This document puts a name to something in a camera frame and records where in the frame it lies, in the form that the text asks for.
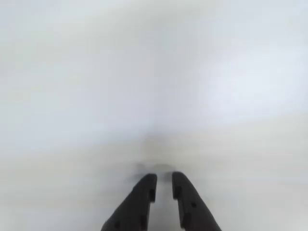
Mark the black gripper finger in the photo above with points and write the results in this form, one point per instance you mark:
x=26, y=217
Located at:
x=134, y=207
x=195, y=207

